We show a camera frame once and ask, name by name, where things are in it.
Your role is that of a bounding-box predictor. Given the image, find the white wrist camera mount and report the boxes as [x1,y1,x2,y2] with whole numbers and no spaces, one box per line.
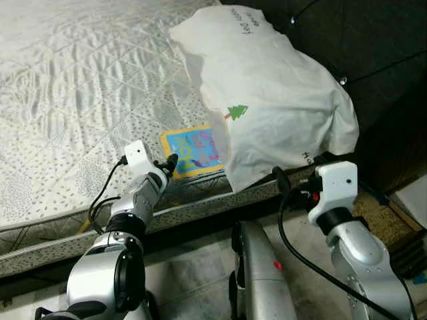
[123,140,157,175]
[307,161,359,224]

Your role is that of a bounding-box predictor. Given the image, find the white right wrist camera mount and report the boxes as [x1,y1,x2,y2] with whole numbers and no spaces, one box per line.
[307,161,359,224]

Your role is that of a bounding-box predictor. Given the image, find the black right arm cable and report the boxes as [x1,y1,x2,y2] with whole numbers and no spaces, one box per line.
[277,190,418,320]

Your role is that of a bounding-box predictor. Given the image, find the yellow blue children's book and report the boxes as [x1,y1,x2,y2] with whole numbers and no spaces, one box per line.
[160,125,232,180]

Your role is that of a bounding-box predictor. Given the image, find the dark bed base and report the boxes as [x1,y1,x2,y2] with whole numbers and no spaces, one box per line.
[0,200,321,307]

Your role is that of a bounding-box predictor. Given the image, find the brown cardboard scratch mat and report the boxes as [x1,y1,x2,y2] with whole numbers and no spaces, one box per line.
[347,190,427,279]

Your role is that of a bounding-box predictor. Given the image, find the robot right leg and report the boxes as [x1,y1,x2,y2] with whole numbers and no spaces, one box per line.
[229,220,299,320]

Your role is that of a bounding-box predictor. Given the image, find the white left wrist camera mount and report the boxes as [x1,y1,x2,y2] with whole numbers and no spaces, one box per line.
[123,140,157,175]

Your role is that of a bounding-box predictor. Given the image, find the white quilted mattress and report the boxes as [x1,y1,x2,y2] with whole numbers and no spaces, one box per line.
[0,0,314,277]

